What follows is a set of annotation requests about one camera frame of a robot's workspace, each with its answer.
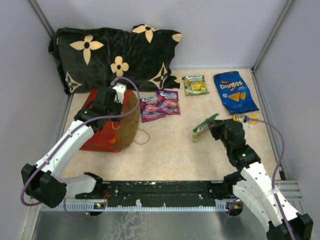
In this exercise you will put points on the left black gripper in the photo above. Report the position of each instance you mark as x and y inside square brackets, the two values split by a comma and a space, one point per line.
[119, 106]

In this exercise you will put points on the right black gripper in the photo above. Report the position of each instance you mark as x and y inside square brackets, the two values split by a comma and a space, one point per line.
[215, 126]

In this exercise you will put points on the yellow M&M's packet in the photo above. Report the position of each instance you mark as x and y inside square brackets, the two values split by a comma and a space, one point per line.
[242, 117]

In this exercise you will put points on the red brown paper bag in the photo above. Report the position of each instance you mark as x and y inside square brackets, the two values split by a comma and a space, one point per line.
[115, 136]

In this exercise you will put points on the blue Doritos chip bag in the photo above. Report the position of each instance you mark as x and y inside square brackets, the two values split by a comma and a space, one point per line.
[234, 93]

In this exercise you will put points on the purple candy packet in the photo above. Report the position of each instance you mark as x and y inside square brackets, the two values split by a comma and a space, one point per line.
[168, 102]
[149, 109]

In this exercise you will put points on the green Fox's candy packet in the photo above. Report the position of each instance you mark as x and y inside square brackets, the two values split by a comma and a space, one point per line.
[195, 85]

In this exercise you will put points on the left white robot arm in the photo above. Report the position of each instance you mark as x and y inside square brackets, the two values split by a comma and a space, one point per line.
[43, 180]

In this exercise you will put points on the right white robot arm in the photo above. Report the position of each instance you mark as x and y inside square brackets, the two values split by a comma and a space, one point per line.
[255, 188]

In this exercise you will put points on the black flower pattern pillow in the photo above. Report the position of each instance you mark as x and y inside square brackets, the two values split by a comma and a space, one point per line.
[88, 59]

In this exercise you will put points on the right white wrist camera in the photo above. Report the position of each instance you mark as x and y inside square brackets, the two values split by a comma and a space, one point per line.
[246, 123]

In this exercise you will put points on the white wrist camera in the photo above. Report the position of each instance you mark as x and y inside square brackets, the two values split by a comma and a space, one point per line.
[246, 123]
[120, 93]

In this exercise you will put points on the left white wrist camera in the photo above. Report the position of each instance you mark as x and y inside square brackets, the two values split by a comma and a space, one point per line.
[120, 93]

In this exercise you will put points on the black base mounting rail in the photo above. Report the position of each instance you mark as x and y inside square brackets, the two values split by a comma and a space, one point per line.
[179, 194]

